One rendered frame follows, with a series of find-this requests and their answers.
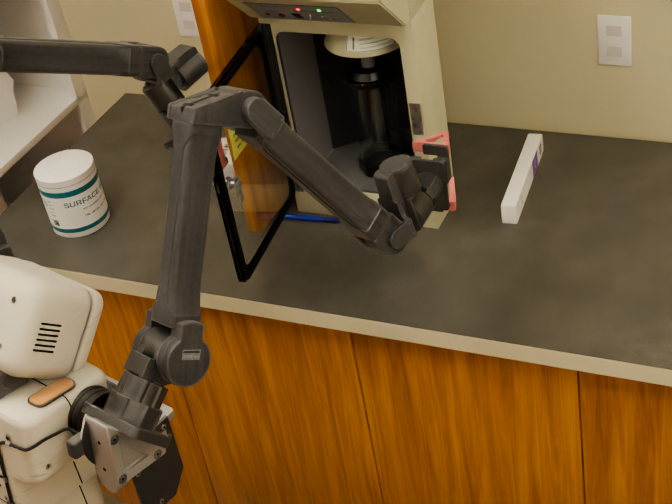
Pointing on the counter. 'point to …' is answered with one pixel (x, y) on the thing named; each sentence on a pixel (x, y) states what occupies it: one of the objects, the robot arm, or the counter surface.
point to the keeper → (416, 119)
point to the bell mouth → (359, 46)
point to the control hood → (373, 13)
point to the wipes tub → (72, 193)
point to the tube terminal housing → (431, 79)
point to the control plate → (299, 12)
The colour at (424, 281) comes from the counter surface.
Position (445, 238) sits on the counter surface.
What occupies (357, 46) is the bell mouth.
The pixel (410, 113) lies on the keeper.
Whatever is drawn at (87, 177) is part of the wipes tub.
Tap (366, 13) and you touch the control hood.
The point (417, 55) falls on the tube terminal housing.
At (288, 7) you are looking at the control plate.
